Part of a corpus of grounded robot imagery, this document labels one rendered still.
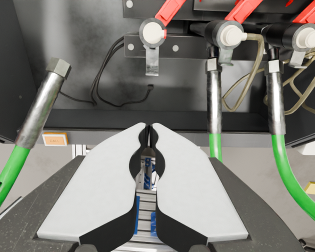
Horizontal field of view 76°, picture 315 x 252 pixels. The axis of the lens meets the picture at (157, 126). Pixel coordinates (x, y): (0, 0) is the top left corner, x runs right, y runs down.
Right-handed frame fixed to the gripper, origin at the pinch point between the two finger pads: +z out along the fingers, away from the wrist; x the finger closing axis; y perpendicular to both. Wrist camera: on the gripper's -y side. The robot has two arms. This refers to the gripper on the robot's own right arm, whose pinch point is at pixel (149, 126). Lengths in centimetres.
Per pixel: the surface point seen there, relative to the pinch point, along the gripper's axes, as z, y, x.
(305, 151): 26.4, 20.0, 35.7
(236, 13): 13.6, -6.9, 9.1
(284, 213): 125, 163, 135
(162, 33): 10.2, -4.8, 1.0
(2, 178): 3.0, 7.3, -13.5
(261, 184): 125, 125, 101
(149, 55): 11.6, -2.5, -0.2
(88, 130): 29.5, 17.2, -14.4
